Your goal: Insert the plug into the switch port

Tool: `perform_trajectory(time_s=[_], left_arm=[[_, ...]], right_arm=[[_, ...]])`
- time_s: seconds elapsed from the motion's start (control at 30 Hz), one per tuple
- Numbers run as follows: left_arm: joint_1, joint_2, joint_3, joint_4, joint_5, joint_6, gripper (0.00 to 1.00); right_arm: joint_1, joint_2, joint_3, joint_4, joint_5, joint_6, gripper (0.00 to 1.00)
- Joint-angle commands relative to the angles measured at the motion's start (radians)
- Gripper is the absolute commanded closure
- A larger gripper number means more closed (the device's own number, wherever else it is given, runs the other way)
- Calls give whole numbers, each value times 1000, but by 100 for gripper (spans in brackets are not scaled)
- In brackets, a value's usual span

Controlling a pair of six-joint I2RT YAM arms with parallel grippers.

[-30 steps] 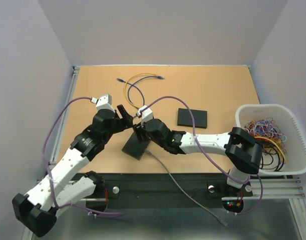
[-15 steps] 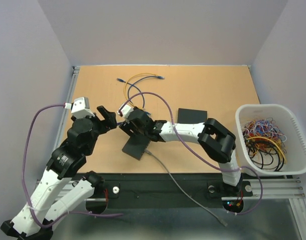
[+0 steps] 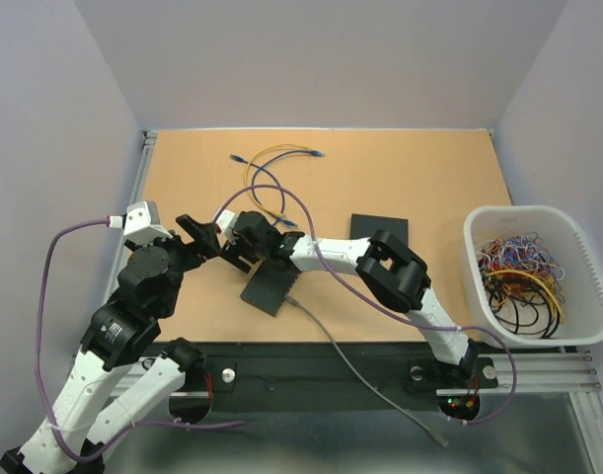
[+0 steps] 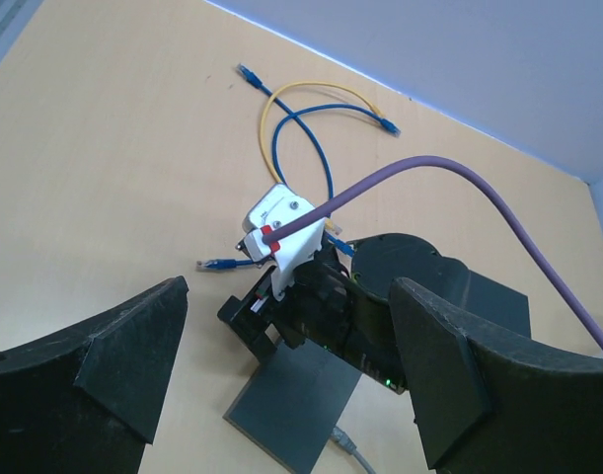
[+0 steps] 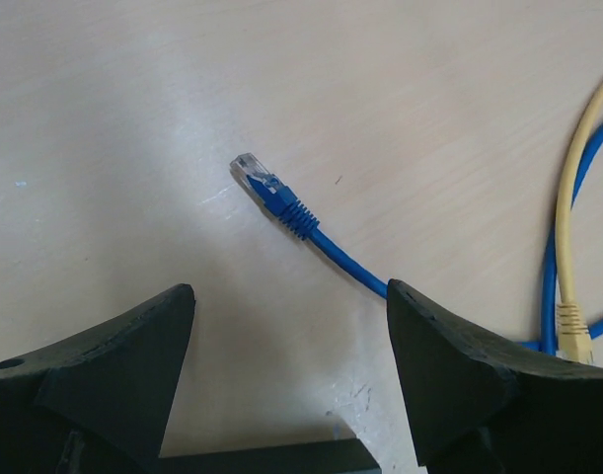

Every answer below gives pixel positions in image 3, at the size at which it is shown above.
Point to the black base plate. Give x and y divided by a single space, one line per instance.
320 377

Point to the aluminium frame rail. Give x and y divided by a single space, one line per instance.
559 372

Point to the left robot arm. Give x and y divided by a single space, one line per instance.
85 423

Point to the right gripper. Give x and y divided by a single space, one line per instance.
232 251

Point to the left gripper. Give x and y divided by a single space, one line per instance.
208 241

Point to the black network switch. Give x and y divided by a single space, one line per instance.
365 225
269 287

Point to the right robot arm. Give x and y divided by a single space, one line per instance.
393 273

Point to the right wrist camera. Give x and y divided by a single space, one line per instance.
226 223

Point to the white plastic basket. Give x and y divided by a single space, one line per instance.
531 278

